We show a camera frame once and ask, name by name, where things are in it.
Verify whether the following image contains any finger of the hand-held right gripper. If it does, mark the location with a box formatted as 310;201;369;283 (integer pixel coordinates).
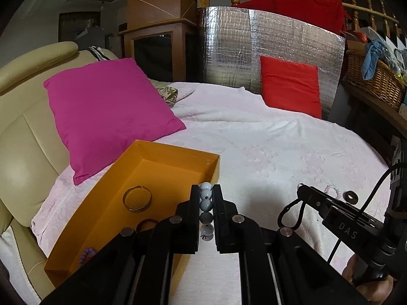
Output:
297;184;338;220

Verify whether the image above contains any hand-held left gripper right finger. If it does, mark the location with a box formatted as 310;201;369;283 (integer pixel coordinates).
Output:
212;184;369;305

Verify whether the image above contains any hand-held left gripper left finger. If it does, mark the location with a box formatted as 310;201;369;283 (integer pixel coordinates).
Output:
40;184;204;305

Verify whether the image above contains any white bead bracelet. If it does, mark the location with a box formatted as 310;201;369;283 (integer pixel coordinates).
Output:
199;182;213;242

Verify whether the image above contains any red bead bracelet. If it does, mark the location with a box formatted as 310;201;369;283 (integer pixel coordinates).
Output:
136;219;159;232

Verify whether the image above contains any orange cardboard box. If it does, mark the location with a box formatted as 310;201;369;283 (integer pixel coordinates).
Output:
44;140;221;288

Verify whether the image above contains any purple bead bracelet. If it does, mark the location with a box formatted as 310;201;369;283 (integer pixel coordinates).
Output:
79;246;96;264

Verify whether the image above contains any person's right hand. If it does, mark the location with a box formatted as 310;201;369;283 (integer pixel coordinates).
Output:
342;254;398;304

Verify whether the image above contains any metal bangle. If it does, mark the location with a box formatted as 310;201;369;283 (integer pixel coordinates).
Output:
123;185;152;212

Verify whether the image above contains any wooden shelf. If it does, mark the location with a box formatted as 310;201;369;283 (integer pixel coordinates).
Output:
342;79;407;140

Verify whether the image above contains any red cushion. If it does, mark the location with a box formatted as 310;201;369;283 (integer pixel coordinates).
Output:
260;55;323;119

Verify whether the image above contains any green patterned cushion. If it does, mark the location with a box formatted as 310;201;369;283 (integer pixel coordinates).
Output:
157;86;180;105

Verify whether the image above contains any pink cushion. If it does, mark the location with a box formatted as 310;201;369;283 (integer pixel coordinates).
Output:
43;58;187;185

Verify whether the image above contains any wicker basket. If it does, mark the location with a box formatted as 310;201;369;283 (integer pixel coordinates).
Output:
345;49;407;113

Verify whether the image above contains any blue cloth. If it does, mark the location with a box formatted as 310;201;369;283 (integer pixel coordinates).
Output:
362;41;387;81

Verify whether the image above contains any silver insulation panel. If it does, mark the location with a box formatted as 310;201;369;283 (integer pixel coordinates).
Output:
198;6;346;119

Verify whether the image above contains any beige leather sofa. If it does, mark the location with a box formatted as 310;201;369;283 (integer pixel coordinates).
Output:
0;41;120;293

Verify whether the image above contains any red cloth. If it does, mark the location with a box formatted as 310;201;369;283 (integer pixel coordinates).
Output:
237;0;352;35

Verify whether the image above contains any striped cloth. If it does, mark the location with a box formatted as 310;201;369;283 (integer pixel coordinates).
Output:
87;46;110;61

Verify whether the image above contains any wooden cabinet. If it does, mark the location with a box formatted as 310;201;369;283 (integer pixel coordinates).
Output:
119;0;199;83

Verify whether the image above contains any dark framed picture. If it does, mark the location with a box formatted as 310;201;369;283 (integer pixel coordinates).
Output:
59;12;100;34

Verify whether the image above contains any black cable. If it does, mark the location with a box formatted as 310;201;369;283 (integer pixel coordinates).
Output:
329;165;401;263

